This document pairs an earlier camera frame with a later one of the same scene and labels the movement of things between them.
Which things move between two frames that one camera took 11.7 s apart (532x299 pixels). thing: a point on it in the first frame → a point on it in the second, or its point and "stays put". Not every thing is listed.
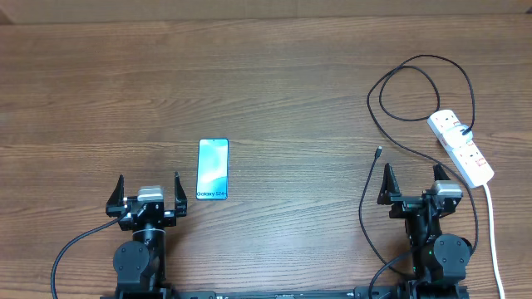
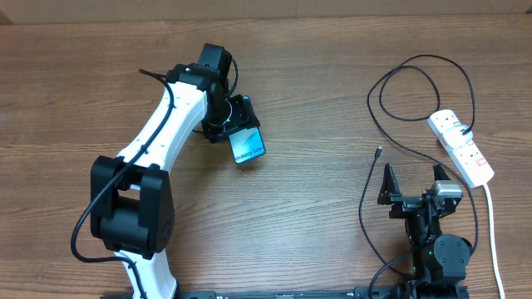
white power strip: x=473 y=168 stays put
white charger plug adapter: x=455 y=138 stays put
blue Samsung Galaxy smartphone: x=212 y=171 → x=247 y=144
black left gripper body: x=169 y=219 → x=232 y=115
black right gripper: x=404 y=204 stays put
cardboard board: x=59 y=12 stays put
